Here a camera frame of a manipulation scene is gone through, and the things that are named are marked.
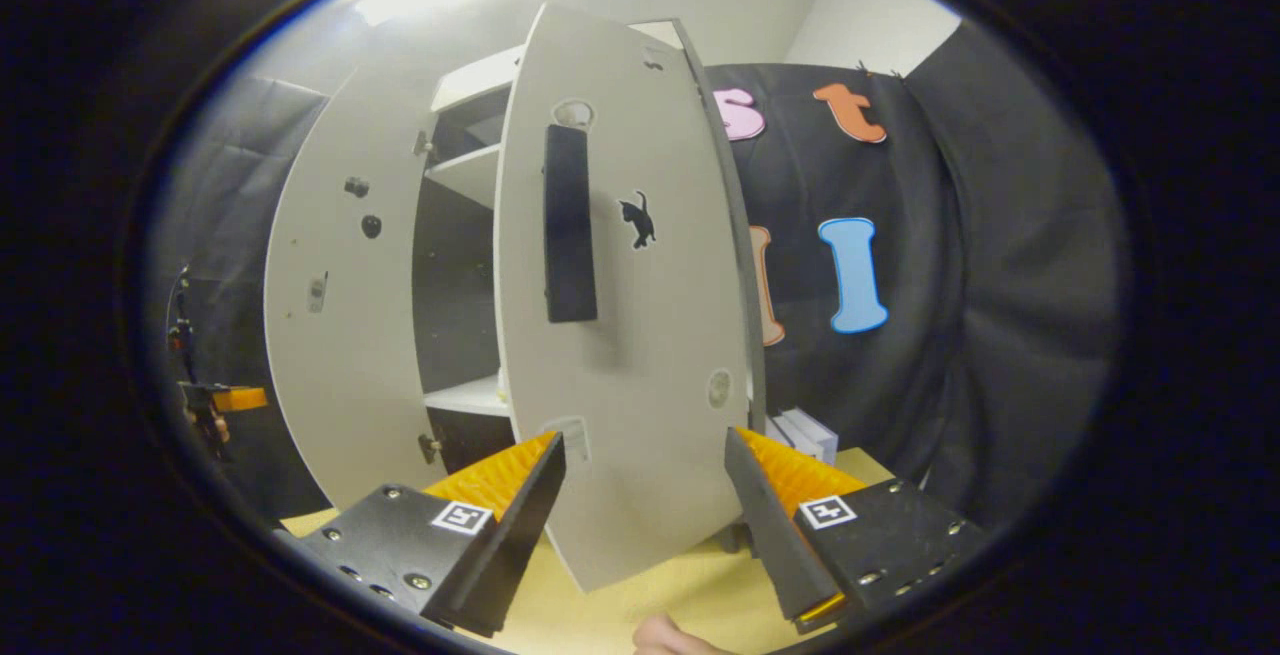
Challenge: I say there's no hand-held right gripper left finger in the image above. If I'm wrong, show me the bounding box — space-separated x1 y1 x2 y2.
275 430 568 638

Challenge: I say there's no white shoe cabinet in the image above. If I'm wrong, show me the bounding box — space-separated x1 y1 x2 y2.
410 20 753 556

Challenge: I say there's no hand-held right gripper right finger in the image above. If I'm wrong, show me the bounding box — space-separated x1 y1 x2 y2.
722 425 991 634

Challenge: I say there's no black door handle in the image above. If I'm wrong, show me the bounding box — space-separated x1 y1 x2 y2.
543 123 599 324

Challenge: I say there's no black backdrop cloth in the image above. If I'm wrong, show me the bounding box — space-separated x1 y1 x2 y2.
150 20 1121 536

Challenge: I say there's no white cabinet door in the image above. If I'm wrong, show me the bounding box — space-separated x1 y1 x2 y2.
493 3 769 594
263 63 446 511

